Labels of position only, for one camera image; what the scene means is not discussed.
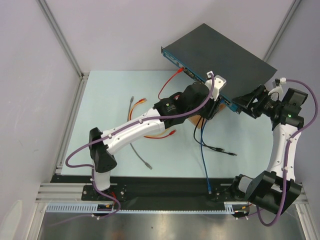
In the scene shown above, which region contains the blue ethernet cable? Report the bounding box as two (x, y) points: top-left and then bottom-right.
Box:
(199, 118), (213, 195)

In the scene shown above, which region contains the grey ethernet cable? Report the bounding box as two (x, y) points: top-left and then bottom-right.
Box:
(127, 95), (153, 171)

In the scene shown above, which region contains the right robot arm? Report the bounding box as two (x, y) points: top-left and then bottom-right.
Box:
(230, 85), (308, 214)

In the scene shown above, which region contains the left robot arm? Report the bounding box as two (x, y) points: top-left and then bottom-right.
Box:
(89, 80), (224, 200)

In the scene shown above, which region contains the wooden base board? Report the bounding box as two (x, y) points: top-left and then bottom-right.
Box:
(188, 103), (227, 126)

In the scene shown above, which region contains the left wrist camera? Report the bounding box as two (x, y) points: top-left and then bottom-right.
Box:
(205, 71), (227, 102)

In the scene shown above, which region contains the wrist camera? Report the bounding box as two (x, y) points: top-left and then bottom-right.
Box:
(205, 71), (227, 102)
(268, 77), (287, 95)

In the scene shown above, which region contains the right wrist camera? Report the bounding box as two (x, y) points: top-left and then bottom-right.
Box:
(268, 77), (287, 95)

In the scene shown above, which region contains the black ethernet cable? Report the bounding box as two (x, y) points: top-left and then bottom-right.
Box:
(199, 119), (238, 157)
(192, 117), (226, 152)

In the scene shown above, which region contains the red ethernet cable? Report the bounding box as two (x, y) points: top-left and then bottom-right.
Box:
(157, 68), (186, 101)

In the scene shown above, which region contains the black network switch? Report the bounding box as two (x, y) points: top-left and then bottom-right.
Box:
(161, 23), (277, 113)

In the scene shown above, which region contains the yellow ethernet cable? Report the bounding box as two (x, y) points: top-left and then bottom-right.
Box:
(130, 98), (174, 138)

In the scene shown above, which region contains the orange ethernet cable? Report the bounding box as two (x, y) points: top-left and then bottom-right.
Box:
(128, 97), (177, 139)

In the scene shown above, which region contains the white slotted cable duct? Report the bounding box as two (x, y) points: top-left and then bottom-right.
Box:
(46, 201), (249, 214)

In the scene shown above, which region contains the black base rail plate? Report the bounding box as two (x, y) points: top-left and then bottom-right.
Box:
(49, 174), (276, 211)

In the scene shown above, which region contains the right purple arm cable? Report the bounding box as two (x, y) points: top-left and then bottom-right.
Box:
(234, 78), (319, 227)

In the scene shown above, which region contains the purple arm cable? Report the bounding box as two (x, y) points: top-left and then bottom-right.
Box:
(234, 78), (319, 227)
(47, 72), (216, 227)

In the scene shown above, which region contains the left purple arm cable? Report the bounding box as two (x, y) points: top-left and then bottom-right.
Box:
(47, 72), (216, 227)

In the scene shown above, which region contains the aluminium frame profile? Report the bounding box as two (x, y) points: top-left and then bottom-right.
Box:
(35, 72), (90, 203)

